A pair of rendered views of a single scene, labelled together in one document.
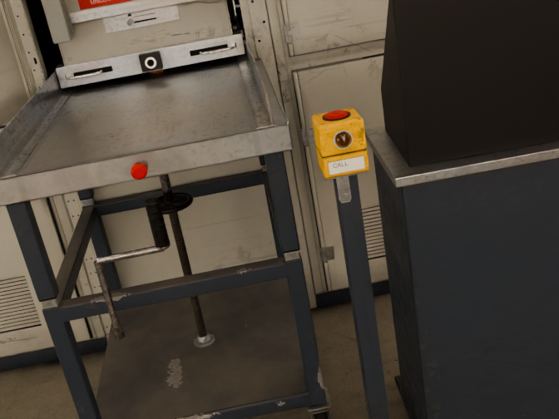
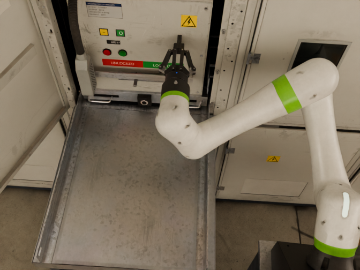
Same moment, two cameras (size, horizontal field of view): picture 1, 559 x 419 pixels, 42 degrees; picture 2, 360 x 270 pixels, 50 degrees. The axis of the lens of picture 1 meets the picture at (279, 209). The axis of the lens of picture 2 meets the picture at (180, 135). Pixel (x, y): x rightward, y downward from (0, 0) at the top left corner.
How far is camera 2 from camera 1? 1.37 m
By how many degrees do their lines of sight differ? 32
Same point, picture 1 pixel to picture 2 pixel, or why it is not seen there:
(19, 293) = (48, 171)
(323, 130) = not seen: outside the picture
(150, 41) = (147, 87)
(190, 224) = not seen: hidden behind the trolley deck
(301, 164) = (220, 156)
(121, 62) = (125, 95)
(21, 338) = (47, 184)
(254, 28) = (216, 101)
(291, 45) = not seen: hidden behind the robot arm
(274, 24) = (231, 102)
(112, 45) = (121, 84)
